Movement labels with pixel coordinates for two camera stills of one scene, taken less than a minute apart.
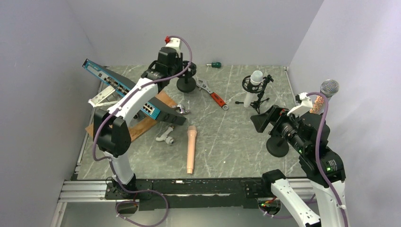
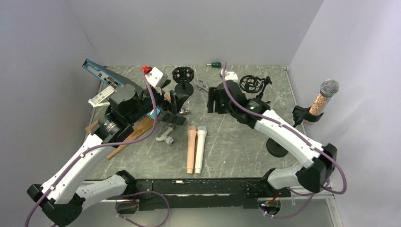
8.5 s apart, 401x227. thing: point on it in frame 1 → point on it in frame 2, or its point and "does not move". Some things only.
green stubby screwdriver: x=215 y=64 does not move
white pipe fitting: x=168 y=139 does not move
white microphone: x=256 y=79 → x=202 y=130
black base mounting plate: x=189 y=194 does not move
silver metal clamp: x=181 y=109 does not move
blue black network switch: x=157 y=107 does not move
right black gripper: x=261 y=120 → x=214 y=94
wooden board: x=138 y=126 does not move
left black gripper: x=179 y=62 → x=177 y=101
